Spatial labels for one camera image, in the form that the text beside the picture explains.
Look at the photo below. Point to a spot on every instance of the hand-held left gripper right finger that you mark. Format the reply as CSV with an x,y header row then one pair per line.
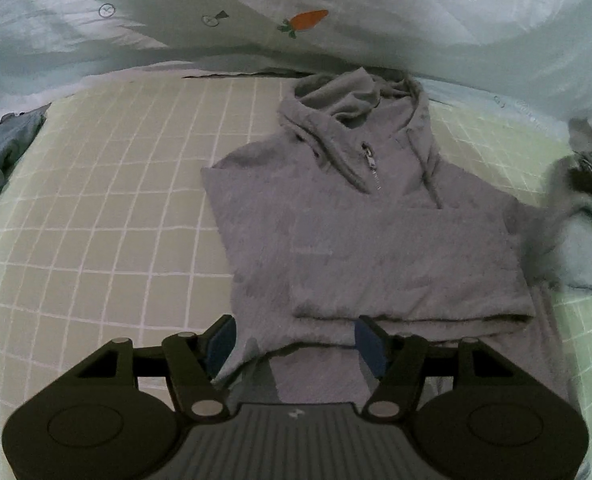
x,y
371,351

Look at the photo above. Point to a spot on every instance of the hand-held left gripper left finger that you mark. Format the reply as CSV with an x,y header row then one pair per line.
x,y
220,346

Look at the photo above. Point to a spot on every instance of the grey hoodie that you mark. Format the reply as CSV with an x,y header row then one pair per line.
x,y
351,240

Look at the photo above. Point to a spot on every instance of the teal cloth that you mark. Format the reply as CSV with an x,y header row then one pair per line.
x,y
583,260

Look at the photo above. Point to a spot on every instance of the green checked bed sheet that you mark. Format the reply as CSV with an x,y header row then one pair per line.
x,y
115,200

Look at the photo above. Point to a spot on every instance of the blue jeans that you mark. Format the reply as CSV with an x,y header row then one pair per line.
x,y
5,147

